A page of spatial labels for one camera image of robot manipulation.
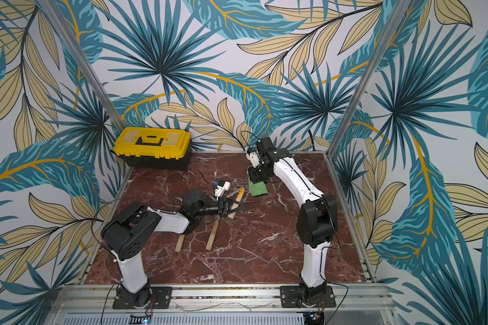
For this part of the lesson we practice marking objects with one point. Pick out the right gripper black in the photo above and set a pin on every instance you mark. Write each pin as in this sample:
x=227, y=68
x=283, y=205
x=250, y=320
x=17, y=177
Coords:
x=257, y=175

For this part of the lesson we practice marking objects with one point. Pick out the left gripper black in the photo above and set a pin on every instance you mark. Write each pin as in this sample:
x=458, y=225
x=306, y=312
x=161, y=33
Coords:
x=224, y=207

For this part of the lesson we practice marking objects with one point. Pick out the sickle labelled handle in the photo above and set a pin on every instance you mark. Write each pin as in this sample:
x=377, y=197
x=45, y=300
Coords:
x=239, y=198

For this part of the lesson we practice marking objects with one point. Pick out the green rag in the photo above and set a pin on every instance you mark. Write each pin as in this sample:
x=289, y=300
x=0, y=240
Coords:
x=257, y=189

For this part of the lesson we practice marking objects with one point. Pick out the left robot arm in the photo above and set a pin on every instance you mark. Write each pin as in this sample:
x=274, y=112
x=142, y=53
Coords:
x=128, y=232

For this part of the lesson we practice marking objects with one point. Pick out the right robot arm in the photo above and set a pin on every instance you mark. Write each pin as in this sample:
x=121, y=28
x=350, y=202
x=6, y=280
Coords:
x=318, y=213

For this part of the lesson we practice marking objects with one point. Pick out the yellow black toolbox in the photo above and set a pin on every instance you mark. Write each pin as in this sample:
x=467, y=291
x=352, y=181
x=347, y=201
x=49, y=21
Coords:
x=155, y=148

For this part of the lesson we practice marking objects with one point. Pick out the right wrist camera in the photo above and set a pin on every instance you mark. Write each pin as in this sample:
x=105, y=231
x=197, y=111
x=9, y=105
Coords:
x=253, y=156

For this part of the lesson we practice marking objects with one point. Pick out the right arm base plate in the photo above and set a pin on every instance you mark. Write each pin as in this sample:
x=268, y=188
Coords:
x=301, y=297

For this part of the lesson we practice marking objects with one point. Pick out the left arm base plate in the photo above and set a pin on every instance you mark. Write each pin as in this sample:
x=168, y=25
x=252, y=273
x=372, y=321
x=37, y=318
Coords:
x=147, y=298

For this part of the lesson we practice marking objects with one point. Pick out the aluminium front rail frame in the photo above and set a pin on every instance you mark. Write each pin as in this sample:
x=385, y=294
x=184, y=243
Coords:
x=352, y=303

